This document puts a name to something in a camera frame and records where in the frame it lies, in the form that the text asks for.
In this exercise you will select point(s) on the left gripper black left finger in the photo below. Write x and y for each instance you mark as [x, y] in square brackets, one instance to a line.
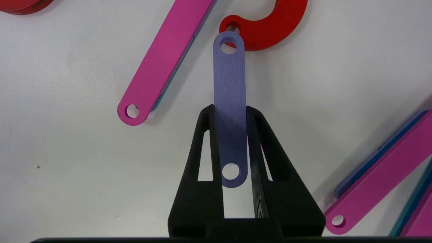
[199, 202]

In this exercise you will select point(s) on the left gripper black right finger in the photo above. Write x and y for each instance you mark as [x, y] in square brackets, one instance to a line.
[290, 209]

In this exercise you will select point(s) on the short purple bar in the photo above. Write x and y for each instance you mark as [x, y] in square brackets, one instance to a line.
[229, 84]

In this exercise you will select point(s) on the long pink bar with holes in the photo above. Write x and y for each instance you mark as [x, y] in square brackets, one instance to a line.
[381, 179]
[420, 219]
[162, 60]

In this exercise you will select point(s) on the red C-shaped piece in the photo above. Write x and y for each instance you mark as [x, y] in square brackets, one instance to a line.
[23, 6]
[270, 30]

